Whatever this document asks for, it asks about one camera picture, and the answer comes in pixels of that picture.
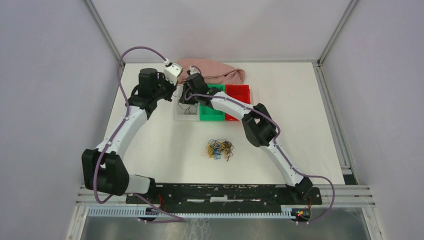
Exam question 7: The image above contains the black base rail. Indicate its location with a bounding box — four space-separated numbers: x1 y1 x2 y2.
142 183 323 214

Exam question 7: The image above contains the pink cloth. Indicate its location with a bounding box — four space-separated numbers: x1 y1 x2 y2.
176 58 246 85

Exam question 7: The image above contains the green plastic bin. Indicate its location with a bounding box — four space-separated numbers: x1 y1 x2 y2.
199 104 225 122

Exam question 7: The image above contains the yellow cable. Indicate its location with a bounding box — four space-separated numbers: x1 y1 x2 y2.
201 139 233 160

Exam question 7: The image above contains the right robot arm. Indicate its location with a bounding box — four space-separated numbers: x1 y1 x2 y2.
184 72 313 204

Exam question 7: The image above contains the white slotted cable duct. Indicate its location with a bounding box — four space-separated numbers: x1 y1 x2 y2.
86 206 299 220

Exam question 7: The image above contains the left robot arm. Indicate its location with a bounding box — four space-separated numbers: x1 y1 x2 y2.
81 64 183 204

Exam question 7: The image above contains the clear plastic bin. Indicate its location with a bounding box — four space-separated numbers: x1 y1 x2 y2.
172 85 200 122

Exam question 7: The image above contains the red plastic bin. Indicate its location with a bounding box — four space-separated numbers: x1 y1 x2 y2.
225 84 251 104

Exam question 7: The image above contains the blue cable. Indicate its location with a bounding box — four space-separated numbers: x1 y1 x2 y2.
208 140 226 161

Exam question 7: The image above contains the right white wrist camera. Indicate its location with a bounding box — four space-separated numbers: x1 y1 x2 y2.
187 65 201 76

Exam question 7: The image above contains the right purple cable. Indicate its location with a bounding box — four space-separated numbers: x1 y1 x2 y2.
183 64 336 225

